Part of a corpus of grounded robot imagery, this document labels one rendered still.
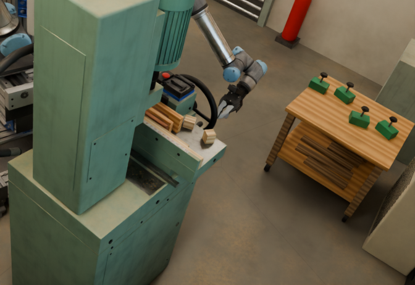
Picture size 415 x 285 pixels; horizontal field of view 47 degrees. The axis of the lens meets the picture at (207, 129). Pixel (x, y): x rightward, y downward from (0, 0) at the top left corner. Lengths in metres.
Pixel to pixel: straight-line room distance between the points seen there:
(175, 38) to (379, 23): 3.10
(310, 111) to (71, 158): 1.72
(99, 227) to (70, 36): 0.64
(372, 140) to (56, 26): 2.04
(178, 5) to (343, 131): 1.61
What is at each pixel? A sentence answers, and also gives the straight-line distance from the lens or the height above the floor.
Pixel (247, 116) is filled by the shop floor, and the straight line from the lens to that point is 3.49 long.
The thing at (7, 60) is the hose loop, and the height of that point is 1.28.
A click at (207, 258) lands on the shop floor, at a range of 2.56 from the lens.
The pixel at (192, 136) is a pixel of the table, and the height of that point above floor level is 0.90.
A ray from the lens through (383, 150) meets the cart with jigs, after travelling 2.83.
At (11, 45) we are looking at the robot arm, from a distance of 1.93.
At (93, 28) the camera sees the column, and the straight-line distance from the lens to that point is 1.14.
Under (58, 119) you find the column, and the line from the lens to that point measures 1.39.
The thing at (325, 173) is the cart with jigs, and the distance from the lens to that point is 3.00.
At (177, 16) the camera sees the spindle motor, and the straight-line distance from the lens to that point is 1.45.
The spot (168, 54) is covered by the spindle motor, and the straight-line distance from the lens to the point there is 1.51.
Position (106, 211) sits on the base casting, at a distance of 1.61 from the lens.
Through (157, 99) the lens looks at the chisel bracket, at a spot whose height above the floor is 1.03.
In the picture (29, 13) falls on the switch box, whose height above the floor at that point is 1.39.
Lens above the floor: 2.06
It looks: 39 degrees down
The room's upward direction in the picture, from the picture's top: 18 degrees clockwise
